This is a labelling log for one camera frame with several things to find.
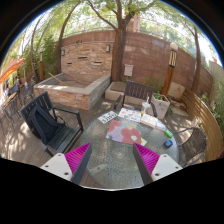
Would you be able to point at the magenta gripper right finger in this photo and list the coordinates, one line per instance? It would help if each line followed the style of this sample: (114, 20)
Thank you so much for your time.
(153, 166)

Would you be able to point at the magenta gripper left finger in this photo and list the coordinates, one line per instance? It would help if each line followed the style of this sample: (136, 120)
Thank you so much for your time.
(70, 166)

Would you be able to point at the colourful floral mouse pad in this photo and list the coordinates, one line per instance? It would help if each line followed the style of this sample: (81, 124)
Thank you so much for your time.
(123, 132)

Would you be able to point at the green marker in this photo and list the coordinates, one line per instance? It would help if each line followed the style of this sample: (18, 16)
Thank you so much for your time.
(168, 133)

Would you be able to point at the black slatted chair left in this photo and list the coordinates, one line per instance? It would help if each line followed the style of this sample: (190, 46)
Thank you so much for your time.
(65, 137)

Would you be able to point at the round glass patio table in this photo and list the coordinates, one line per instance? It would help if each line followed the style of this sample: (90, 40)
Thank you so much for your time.
(112, 164)

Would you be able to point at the wicker chair right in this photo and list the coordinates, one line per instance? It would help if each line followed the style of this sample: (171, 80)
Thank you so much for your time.
(193, 149)

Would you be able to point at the white book stack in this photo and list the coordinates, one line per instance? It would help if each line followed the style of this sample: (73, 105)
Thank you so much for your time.
(149, 120)

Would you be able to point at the black backpack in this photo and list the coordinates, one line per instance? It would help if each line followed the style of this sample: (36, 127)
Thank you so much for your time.
(43, 125)

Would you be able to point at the illustrated paper sheet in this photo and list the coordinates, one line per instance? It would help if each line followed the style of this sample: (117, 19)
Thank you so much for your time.
(130, 114)

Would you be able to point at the black white printed card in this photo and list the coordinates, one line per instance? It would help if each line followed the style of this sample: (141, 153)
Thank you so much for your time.
(107, 117)

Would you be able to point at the plastic cup with straw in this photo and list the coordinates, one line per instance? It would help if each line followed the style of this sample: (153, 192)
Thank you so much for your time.
(145, 106)

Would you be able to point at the concrete plant pot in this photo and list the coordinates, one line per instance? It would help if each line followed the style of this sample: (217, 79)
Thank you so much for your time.
(161, 105)

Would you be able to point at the curved wooden bench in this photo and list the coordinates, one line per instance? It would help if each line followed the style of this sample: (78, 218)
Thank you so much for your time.
(196, 108)

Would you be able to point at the stone planter basin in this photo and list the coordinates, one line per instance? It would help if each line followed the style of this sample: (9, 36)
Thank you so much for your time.
(74, 97)

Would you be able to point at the dark slatted chair behind table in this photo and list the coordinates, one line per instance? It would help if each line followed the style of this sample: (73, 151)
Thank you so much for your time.
(137, 90)

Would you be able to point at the metal chair far left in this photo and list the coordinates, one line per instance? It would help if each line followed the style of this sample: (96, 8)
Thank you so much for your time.
(28, 91)

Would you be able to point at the orange umbrella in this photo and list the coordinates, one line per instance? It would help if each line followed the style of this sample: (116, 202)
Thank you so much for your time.
(12, 66)

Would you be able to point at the large tree trunk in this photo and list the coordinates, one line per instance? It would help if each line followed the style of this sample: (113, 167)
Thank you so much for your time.
(120, 34)

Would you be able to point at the wooden lamp post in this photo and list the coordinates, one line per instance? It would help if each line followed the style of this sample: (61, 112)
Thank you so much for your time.
(171, 66)

